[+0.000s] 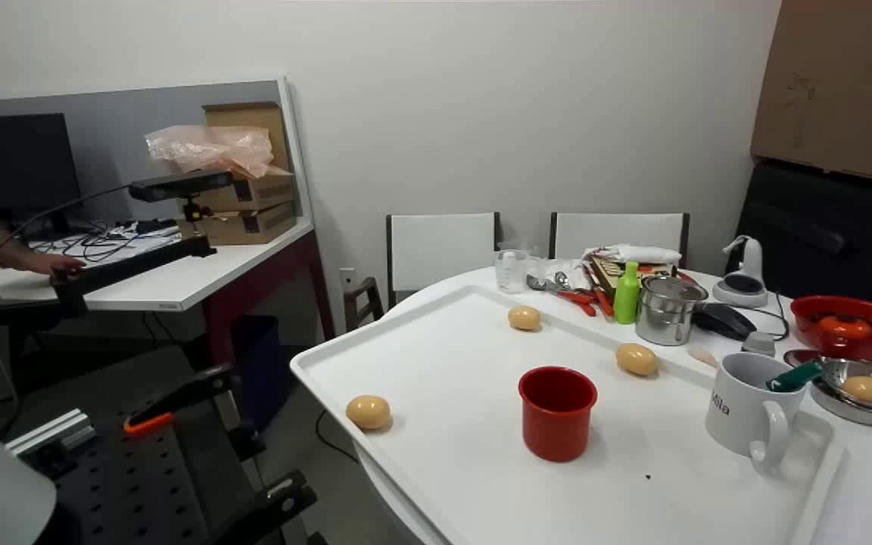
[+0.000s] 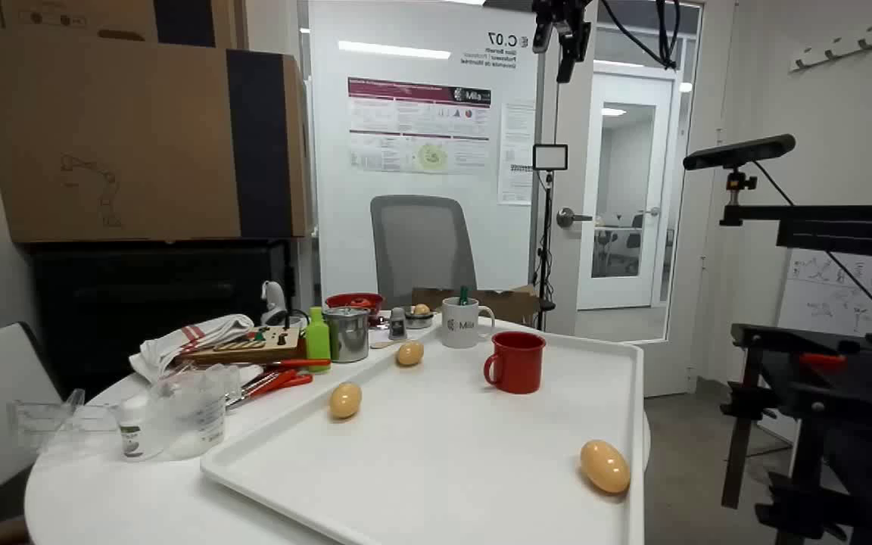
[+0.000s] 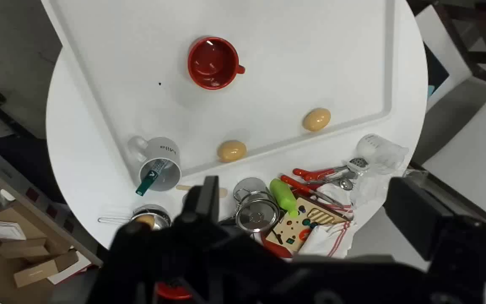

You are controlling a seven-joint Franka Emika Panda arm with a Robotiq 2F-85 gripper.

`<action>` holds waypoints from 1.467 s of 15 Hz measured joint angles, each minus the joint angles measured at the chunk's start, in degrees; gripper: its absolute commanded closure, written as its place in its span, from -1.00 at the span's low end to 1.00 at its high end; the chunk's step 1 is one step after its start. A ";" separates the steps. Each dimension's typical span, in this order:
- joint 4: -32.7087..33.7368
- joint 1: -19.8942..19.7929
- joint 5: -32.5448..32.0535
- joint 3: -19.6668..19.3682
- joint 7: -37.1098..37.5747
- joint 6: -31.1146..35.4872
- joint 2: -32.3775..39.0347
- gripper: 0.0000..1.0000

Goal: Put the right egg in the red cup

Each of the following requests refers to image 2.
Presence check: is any brown egg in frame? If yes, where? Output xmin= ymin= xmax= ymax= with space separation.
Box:
xmin=395 ymin=342 xmax=424 ymax=367
xmin=578 ymin=438 xmax=629 ymax=495

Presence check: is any stainless steel cup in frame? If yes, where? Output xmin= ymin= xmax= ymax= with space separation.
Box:
xmin=325 ymin=307 xmax=369 ymax=363

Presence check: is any red metal cup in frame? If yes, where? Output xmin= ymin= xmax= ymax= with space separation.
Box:
xmin=485 ymin=333 xmax=545 ymax=393

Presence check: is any brown egg far corner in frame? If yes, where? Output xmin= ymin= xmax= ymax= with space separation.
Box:
xmin=331 ymin=382 xmax=362 ymax=420

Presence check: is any brown egg at tray edge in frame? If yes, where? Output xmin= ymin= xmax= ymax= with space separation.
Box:
xmin=578 ymin=438 xmax=629 ymax=495

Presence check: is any clear plastic measuring cup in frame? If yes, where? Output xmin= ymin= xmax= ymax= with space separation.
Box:
xmin=161 ymin=368 xmax=228 ymax=457

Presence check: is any grey office chair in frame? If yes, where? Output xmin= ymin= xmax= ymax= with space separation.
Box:
xmin=369 ymin=192 xmax=477 ymax=305

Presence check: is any metal plate with bread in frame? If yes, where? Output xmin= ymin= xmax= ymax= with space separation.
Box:
xmin=407 ymin=301 xmax=433 ymax=324

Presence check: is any white logo mug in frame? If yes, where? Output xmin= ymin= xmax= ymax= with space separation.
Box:
xmin=439 ymin=296 xmax=497 ymax=348

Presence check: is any red bowl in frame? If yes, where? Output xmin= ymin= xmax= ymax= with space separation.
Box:
xmin=328 ymin=290 xmax=382 ymax=316

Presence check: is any green plastic bottle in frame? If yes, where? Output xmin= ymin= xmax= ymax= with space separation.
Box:
xmin=304 ymin=305 xmax=331 ymax=361

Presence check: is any white plastic tray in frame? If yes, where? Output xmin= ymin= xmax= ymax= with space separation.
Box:
xmin=203 ymin=336 xmax=644 ymax=545

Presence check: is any small white bottle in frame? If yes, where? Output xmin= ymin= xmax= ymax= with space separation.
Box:
xmin=118 ymin=398 xmax=146 ymax=457

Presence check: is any large cardboard box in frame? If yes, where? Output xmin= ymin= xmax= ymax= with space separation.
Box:
xmin=0 ymin=31 xmax=309 ymax=246

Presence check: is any wall poster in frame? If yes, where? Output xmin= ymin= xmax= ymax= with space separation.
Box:
xmin=348 ymin=74 xmax=497 ymax=176

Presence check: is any white door with handle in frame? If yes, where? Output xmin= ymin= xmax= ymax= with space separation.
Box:
xmin=578 ymin=69 xmax=671 ymax=307

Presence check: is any black stereo camera on stand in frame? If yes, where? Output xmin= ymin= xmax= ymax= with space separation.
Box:
xmin=680 ymin=132 xmax=795 ymax=169

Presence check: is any black workbench frame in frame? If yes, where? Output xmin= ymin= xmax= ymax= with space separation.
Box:
xmin=717 ymin=185 xmax=872 ymax=545

